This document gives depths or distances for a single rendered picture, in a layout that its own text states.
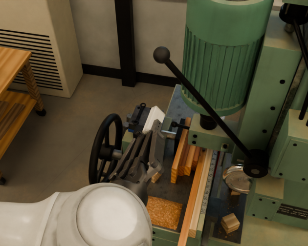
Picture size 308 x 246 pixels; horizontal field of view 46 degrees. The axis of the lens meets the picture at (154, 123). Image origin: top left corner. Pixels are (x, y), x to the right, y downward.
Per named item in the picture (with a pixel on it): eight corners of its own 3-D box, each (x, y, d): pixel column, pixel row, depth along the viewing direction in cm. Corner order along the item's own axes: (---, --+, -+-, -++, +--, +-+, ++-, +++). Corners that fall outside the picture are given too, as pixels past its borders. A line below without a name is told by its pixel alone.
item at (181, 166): (189, 131, 127) (191, 120, 123) (195, 132, 126) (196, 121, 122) (177, 175, 115) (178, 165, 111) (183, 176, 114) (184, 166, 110)
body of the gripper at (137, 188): (120, 224, 66) (135, 181, 72) (153, 218, 61) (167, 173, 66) (90, 202, 63) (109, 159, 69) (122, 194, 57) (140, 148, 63)
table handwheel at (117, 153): (114, 97, 135) (81, 144, 112) (166, 107, 132) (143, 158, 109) (114, 155, 152) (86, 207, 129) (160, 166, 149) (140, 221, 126)
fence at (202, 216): (225, 92, 139) (228, 82, 135) (230, 93, 139) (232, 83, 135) (194, 238, 101) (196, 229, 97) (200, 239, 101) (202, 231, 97)
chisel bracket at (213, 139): (191, 130, 116) (193, 112, 109) (235, 139, 113) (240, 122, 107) (186, 148, 111) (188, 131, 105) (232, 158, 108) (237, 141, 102)
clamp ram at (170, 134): (162, 131, 126) (163, 113, 119) (183, 136, 124) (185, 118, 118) (155, 152, 120) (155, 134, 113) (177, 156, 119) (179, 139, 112)
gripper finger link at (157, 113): (144, 131, 72) (146, 130, 71) (153, 106, 76) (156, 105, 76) (154, 140, 73) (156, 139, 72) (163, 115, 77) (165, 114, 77)
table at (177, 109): (152, 90, 149) (152, 78, 144) (227, 104, 143) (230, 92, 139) (99, 223, 110) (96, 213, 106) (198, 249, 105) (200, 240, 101)
